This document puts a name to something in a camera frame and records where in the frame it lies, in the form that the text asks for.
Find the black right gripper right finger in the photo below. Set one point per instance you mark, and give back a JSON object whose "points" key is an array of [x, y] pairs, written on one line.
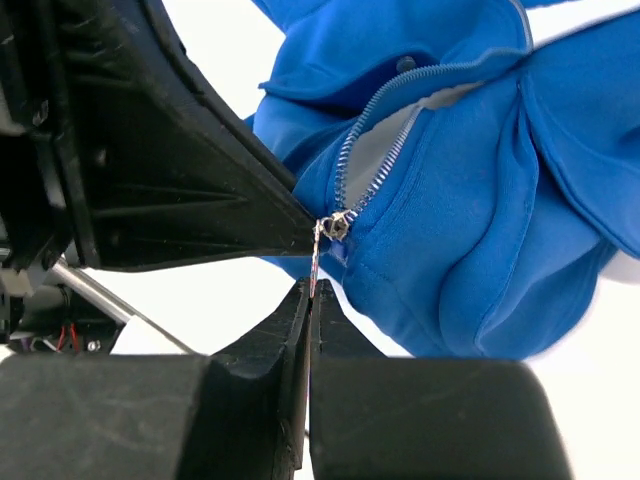
{"points": [[332, 333]]}

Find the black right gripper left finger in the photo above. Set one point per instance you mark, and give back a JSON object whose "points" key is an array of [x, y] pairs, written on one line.
{"points": [[261, 395]]}

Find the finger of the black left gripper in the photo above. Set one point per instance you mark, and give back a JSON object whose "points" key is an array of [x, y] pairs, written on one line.
{"points": [[166, 174]]}

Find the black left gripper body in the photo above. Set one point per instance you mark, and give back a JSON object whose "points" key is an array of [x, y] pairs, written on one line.
{"points": [[46, 141]]}

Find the blue zip-up jacket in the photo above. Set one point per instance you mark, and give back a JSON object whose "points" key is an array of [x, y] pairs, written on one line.
{"points": [[474, 164]]}

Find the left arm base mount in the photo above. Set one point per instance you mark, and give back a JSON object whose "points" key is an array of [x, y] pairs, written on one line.
{"points": [[71, 313]]}

